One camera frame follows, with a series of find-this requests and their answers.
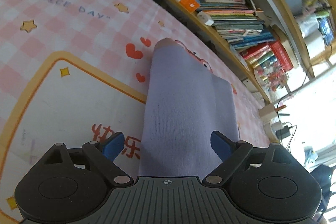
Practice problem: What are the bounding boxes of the purple and pink sweater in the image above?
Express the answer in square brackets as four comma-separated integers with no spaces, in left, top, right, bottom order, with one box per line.
[139,38,239,178]

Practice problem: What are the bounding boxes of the white power strip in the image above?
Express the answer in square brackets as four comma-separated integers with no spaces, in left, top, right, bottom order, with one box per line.
[264,122,291,142]

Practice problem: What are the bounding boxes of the beige pen holder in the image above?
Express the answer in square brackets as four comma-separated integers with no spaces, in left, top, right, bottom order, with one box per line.
[259,104,277,123]

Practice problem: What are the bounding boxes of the red boxed book set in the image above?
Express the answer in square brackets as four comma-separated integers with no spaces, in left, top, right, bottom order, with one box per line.
[240,40,295,82]

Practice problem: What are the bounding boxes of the pink checkered cartoon table mat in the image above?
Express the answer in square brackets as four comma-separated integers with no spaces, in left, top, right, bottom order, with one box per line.
[1,0,269,223]

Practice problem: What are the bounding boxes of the white charger adapter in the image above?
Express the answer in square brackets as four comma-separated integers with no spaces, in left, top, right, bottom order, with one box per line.
[197,11,214,26]

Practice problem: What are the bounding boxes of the wooden bookshelf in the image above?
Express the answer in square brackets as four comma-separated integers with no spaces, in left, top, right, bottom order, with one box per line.
[165,0,335,101]

